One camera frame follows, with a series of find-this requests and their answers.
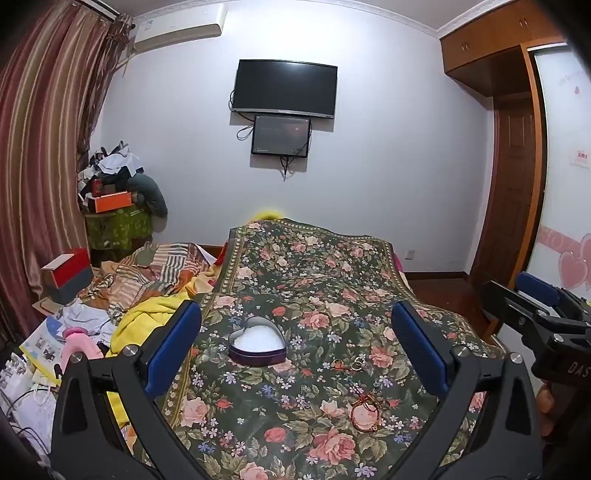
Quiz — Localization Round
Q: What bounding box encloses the person's right hand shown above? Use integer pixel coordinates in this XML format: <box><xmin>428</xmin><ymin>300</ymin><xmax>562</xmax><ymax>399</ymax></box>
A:
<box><xmin>536</xmin><ymin>383</ymin><xmax>557</xmax><ymax>437</ymax></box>

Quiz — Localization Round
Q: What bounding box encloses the orange box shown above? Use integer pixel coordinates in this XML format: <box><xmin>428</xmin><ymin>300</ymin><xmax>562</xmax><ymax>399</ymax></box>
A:
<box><xmin>89</xmin><ymin>191</ymin><xmax>134</xmax><ymax>214</ymax></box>

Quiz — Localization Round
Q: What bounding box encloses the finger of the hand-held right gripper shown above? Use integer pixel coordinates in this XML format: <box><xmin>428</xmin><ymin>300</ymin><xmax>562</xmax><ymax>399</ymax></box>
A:
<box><xmin>515</xmin><ymin>271</ymin><xmax>591</xmax><ymax>315</ymax></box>
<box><xmin>480</xmin><ymin>281</ymin><xmax>591</xmax><ymax>344</ymax></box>

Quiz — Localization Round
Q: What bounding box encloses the white paper bag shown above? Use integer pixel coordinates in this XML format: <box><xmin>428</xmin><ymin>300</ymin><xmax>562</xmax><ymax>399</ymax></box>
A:
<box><xmin>0</xmin><ymin>355</ymin><xmax>62</xmax><ymax>457</ymax></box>

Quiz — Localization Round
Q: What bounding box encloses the printed magazine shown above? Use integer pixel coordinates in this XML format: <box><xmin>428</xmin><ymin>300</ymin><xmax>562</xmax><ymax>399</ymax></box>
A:
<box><xmin>18</xmin><ymin>316</ymin><xmax>71</xmax><ymax>376</ymax></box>

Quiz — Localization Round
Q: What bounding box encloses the purple heart-shaped tin box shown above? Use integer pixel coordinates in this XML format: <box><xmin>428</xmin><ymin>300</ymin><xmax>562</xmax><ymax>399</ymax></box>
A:
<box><xmin>228</xmin><ymin>316</ymin><xmax>288</xmax><ymax>367</ymax></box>

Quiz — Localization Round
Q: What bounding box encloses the floral blanket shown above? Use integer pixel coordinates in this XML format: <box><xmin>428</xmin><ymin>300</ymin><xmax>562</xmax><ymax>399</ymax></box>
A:
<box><xmin>139</xmin><ymin>218</ymin><xmax>509</xmax><ymax>480</ymax></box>

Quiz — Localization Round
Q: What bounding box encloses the pile of clothes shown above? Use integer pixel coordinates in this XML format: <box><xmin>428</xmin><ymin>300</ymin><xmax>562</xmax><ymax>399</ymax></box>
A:
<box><xmin>76</xmin><ymin>140</ymin><xmax>145</xmax><ymax>200</ymax></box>

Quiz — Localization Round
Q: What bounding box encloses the green patterned cloth cover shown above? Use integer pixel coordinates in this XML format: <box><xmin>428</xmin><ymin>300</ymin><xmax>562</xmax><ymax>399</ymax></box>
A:
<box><xmin>84</xmin><ymin>205</ymin><xmax>153</xmax><ymax>254</ymax></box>

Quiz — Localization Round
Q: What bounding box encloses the white heart-print wardrobe door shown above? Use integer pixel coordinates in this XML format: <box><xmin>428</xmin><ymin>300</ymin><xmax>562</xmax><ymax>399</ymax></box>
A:
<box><xmin>526</xmin><ymin>44</ymin><xmax>591</xmax><ymax>303</ymax></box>

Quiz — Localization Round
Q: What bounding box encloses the white air conditioner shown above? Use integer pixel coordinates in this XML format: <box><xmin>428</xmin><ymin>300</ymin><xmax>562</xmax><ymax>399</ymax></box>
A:
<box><xmin>131</xmin><ymin>2</ymin><xmax>228</xmax><ymax>52</ymax></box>

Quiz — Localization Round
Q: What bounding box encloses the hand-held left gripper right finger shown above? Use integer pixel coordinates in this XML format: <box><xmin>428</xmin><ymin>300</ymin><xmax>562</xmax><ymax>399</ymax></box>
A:
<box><xmin>392</xmin><ymin>300</ymin><xmax>543</xmax><ymax>480</ymax></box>

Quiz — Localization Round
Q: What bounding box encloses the yellow blanket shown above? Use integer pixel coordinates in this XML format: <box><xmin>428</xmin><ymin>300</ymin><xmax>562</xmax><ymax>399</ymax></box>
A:
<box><xmin>104</xmin><ymin>293</ymin><xmax>197</xmax><ymax>430</ymax></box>

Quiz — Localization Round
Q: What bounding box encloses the wooden overhead cabinet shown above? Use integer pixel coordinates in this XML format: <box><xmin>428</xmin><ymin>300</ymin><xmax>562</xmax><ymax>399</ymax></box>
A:
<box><xmin>438</xmin><ymin>0</ymin><xmax>573</xmax><ymax>97</ymax></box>

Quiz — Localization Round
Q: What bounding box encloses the striped brown curtain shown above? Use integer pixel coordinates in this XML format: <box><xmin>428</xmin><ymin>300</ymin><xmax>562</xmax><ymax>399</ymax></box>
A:
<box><xmin>0</xmin><ymin>0</ymin><xmax>136</xmax><ymax>333</ymax></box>

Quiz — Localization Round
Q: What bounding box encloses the striped patchwork quilt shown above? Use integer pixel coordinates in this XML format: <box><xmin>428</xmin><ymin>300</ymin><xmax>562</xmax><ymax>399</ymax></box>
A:
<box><xmin>76</xmin><ymin>242</ymin><xmax>232</xmax><ymax>319</ymax></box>

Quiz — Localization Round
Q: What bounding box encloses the black television cable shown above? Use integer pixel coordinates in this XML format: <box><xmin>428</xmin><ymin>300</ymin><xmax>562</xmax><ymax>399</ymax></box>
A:
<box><xmin>228</xmin><ymin>90</ymin><xmax>256</xmax><ymax>141</ymax></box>

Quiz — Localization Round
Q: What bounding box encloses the large wall television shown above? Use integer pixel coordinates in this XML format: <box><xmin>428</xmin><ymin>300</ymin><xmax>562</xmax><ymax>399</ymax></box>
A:
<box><xmin>232</xmin><ymin>59</ymin><xmax>338</xmax><ymax>120</ymax></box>

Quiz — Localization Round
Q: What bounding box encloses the small wall monitor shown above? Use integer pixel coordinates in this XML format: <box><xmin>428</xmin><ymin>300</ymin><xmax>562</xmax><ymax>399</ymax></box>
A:
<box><xmin>250</xmin><ymin>114</ymin><xmax>311</xmax><ymax>158</ymax></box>

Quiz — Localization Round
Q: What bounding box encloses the pink toy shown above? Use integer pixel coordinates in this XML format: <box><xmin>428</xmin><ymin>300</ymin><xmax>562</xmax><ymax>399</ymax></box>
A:
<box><xmin>59</xmin><ymin>326</ymin><xmax>103</xmax><ymax>371</ymax></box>

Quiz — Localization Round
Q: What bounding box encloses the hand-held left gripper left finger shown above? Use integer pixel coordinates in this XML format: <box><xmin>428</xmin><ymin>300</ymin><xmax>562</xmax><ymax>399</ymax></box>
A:
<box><xmin>51</xmin><ymin>301</ymin><xmax>218</xmax><ymax>480</ymax></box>

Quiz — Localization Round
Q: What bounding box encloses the wooden door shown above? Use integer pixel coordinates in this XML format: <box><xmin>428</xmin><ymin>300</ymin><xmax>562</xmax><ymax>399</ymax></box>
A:
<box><xmin>468</xmin><ymin>92</ymin><xmax>540</xmax><ymax>288</ymax></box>

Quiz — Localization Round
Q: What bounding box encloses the white cloth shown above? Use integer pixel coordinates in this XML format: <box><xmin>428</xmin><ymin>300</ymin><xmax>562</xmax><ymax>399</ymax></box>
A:
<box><xmin>61</xmin><ymin>298</ymin><xmax>117</xmax><ymax>348</ymax></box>

